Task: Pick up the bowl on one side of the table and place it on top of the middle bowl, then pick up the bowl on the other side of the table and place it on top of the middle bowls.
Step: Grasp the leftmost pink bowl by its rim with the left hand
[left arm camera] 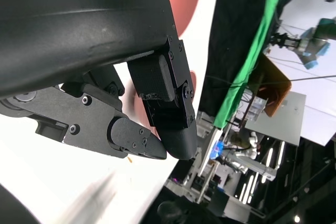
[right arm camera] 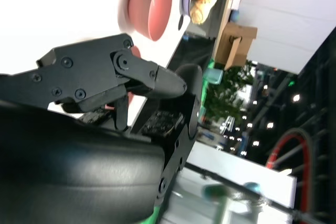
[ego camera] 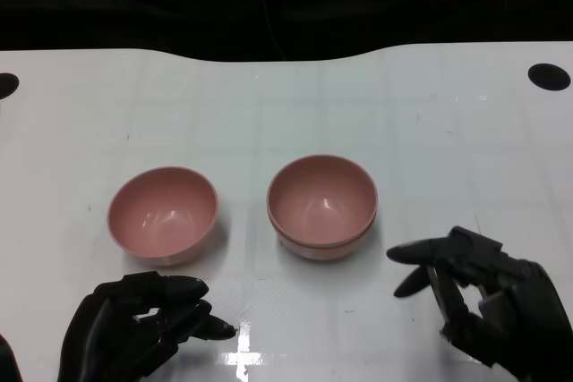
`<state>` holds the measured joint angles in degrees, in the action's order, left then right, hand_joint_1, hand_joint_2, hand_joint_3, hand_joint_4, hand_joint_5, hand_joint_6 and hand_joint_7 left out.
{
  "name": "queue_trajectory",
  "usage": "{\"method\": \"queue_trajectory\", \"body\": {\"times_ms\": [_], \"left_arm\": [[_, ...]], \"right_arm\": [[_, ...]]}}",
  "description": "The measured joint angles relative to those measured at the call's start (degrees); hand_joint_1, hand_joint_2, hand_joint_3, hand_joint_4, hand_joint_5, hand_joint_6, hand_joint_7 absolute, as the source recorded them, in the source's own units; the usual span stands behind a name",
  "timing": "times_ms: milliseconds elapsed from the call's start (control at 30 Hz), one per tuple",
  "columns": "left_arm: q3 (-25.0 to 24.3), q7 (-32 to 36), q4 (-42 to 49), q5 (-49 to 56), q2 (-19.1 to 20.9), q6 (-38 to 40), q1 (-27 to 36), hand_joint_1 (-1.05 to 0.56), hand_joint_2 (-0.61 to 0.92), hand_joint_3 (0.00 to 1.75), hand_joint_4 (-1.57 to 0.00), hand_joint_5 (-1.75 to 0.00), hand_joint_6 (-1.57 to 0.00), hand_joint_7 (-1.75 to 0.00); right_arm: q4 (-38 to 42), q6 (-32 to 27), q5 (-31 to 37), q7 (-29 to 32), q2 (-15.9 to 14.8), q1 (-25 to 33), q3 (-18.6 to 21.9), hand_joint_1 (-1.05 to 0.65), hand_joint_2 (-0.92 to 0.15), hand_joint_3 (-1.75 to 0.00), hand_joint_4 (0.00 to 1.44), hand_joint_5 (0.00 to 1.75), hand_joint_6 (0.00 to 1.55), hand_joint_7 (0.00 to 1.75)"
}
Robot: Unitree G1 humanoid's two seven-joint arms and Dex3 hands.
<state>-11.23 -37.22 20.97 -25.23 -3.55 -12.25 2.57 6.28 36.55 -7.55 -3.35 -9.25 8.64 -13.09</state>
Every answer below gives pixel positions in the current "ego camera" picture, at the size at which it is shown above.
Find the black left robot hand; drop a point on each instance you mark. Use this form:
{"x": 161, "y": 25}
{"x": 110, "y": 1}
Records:
{"x": 107, "y": 333}

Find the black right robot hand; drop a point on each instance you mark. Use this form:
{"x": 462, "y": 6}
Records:
{"x": 528, "y": 319}

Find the pink plastic bowl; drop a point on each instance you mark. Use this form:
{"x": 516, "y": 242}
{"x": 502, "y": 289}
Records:
{"x": 313, "y": 253}
{"x": 322, "y": 203}
{"x": 161, "y": 216}

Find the dark rounded robot part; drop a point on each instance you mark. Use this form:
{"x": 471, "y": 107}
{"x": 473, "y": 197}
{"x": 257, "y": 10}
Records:
{"x": 8, "y": 364}

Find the black round table grommet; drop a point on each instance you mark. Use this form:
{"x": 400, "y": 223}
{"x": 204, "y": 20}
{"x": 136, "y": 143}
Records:
{"x": 6, "y": 86}
{"x": 549, "y": 77}

